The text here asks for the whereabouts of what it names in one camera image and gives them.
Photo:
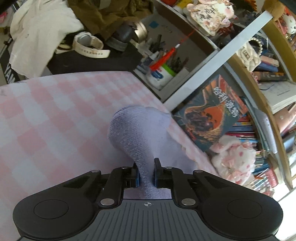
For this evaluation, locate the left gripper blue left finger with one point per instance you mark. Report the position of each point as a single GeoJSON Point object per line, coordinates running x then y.
{"type": "Point", "coordinates": [134, 176]}

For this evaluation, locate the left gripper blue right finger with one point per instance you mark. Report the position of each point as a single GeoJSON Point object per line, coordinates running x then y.
{"type": "Point", "coordinates": [158, 171]}

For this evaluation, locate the purple and pink sweater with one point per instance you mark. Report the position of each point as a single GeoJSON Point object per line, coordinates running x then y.
{"type": "Point", "coordinates": [142, 133]}

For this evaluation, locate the pink white plush bunny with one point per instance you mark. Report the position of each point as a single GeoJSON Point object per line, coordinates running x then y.
{"type": "Point", "coordinates": [233, 160]}

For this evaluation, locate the Harry Potter book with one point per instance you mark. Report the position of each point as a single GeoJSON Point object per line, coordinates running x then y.
{"type": "Point", "coordinates": [210, 113]}

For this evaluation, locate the white pen holder cup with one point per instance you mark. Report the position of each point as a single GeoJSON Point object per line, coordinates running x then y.
{"type": "Point", "coordinates": [160, 77]}

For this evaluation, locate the pink checkered desk mat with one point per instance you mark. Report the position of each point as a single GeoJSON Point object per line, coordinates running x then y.
{"type": "Point", "coordinates": [54, 128]}

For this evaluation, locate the red tassel pendant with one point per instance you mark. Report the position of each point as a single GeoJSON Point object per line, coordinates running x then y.
{"type": "Point", "coordinates": [167, 56]}

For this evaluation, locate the white metal bookshelf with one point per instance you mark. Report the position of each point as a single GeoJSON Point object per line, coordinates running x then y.
{"type": "Point", "coordinates": [213, 59]}

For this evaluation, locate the metal bowl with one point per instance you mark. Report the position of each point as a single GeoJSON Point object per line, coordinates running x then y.
{"type": "Point", "coordinates": [140, 32]}

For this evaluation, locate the white wristwatch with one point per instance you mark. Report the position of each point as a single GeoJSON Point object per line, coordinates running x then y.
{"type": "Point", "coordinates": [89, 46]}

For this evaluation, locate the cream quilted pearl handbag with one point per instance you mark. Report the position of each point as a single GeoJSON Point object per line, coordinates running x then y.
{"type": "Point", "coordinates": [248, 56]}

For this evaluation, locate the pink bunny charm ornament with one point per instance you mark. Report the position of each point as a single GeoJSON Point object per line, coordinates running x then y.
{"type": "Point", "coordinates": [211, 15]}

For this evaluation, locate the olive brown jacket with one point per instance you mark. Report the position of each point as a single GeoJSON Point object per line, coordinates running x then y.
{"type": "Point", "coordinates": [105, 17]}

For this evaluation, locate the white cloth pile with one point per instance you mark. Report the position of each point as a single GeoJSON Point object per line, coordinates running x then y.
{"type": "Point", "coordinates": [37, 28]}

